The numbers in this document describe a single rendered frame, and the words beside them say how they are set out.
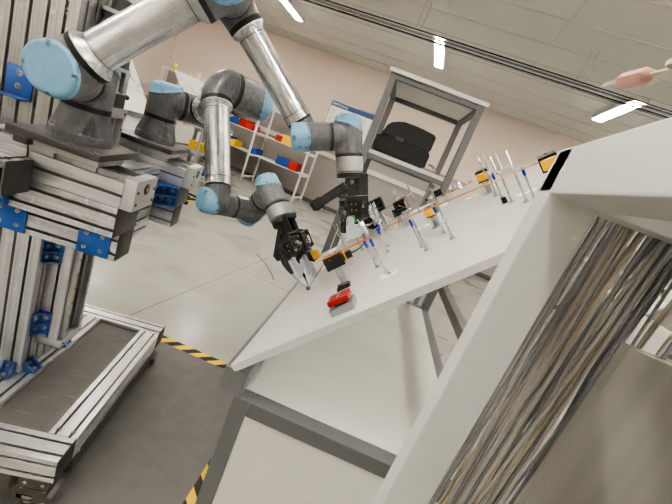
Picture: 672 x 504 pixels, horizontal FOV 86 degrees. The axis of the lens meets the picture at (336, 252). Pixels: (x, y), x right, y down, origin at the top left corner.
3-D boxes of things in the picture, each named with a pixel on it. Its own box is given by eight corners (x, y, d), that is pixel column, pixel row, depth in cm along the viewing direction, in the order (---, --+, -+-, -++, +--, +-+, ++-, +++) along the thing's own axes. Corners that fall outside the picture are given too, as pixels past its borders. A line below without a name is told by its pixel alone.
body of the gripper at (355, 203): (368, 217, 98) (368, 172, 96) (337, 218, 98) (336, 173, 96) (367, 215, 105) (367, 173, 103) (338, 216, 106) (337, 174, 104)
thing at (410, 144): (370, 148, 191) (384, 112, 186) (371, 150, 214) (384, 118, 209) (423, 170, 190) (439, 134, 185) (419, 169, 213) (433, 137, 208)
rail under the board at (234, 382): (217, 388, 82) (225, 365, 81) (317, 262, 196) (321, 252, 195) (239, 398, 82) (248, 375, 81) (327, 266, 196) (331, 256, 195)
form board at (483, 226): (325, 255, 195) (324, 252, 195) (512, 168, 172) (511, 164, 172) (234, 372, 81) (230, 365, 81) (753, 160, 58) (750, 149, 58)
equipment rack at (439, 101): (271, 376, 220) (391, 65, 174) (296, 333, 279) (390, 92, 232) (347, 410, 218) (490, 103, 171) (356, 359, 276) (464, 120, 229)
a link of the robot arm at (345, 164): (334, 156, 96) (336, 159, 104) (335, 174, 96) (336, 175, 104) (363, 155, 95) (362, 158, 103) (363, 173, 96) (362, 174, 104)
